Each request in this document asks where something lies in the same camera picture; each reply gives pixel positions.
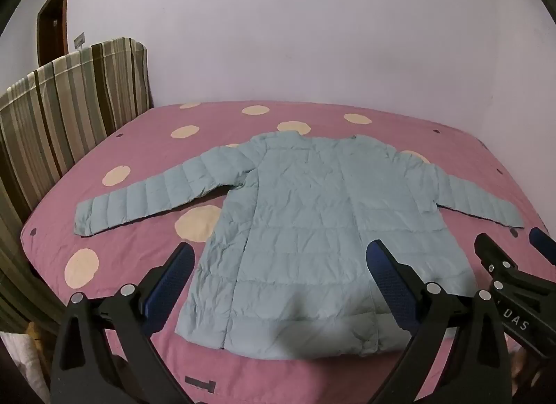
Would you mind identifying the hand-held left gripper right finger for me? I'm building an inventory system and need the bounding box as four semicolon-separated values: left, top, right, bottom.
366;238;512;404

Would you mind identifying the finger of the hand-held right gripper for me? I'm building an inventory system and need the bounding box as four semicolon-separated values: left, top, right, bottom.
529;227;556;266
474;233;523;276

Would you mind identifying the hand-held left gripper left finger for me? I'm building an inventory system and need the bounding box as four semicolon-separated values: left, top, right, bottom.
50;241;195;404

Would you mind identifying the light blue puffer jacket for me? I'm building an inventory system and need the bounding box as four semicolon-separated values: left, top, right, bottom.
73;131;525;361

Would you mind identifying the pink polka dot bed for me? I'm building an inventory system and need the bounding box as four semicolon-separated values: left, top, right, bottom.
19;101;556;404

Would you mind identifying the white cloth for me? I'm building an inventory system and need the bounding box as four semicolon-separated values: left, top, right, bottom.
0;329;49;404

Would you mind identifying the striped padded headboard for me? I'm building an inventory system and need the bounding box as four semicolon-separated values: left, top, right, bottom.
0;37;155;335

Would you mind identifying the brown wooden door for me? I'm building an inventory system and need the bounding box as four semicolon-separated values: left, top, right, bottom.
36;0;72;68

